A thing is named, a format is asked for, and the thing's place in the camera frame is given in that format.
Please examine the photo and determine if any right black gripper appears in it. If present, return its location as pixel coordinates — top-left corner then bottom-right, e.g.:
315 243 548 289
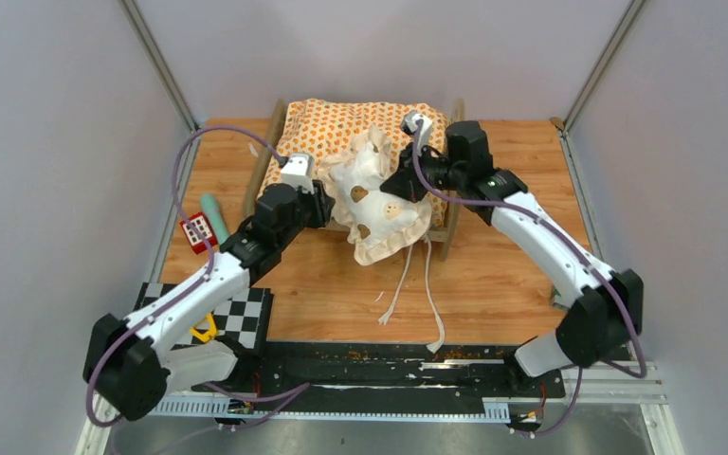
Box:
381 140 466 204

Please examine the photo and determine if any wooden pet bed frame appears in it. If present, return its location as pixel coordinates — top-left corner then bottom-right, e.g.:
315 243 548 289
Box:
265 98 465 261

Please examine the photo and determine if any yellow duck print blanket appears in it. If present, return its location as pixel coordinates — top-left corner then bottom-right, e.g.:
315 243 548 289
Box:
264 98 453 203

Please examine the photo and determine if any white duck pillow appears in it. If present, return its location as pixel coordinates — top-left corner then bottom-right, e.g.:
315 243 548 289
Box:
318 123 444 266

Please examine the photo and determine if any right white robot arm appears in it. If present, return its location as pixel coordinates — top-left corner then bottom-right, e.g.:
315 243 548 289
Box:
380 110 646 396

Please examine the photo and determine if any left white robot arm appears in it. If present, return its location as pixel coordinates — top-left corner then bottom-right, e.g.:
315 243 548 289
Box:
83 153 335 421

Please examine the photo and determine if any teal cylinder toy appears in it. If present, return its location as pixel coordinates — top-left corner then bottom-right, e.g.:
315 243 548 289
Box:
200 193 228 241

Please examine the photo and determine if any red window toy block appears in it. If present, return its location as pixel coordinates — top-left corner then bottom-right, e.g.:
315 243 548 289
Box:
179 212 217 254

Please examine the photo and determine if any black white checkerboard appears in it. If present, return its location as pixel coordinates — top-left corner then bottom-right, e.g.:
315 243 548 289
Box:
134 282 274 353

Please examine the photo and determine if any yellow plastic block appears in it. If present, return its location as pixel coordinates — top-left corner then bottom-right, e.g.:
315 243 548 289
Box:
190 313 219 343

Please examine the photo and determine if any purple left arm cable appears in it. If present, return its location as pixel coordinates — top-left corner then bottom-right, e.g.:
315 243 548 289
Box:
82 125 293 428

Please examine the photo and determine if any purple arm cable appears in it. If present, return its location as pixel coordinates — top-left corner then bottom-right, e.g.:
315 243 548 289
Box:
82 125 293 428
404 116 649 435

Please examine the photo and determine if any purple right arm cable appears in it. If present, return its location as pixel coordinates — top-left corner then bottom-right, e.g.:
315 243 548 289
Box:
404 116 649 435

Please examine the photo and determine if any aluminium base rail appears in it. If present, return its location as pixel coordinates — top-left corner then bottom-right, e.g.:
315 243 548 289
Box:
82 338 685 424

